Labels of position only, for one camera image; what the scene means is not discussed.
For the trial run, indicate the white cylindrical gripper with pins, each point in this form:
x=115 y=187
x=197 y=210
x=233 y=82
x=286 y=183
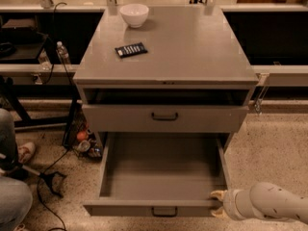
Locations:
x=229 y=202

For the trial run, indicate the black wire basket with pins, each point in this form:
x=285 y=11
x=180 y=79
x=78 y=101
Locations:
x=74 y=123

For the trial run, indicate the grey metal drawer cabinet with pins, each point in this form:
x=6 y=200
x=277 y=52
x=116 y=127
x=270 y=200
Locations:
x=192 y=59

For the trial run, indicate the black side table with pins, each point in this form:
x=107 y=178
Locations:
x=21 y=42

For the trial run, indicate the orange ball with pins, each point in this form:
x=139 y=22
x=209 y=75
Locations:
x=81 y=136

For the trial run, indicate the clear plastic water bottle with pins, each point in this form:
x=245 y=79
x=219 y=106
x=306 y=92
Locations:
x=63 y=53

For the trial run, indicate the white ceramic bowl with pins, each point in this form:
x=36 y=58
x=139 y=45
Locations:
x=134 y=15

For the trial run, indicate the black grabber tool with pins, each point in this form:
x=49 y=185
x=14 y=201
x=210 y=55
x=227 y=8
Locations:
x=20 y=172

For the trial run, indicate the grey top drawer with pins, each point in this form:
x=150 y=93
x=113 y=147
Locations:
x=162 y=119

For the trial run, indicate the white sneaker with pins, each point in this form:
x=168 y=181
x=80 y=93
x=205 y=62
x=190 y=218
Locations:
x=26 y=152

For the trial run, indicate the grey drawer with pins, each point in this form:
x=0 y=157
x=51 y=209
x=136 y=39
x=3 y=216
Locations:
x=161 y=175
x=162 y=119

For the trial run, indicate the grey trouser leg upper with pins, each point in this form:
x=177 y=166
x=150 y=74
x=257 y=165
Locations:
x=8 y=146

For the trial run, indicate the black snack bar packet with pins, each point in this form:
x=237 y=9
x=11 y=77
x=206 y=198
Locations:
x=131 y=50

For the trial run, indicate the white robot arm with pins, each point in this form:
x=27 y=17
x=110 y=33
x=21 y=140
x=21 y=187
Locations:
x=264 y=201

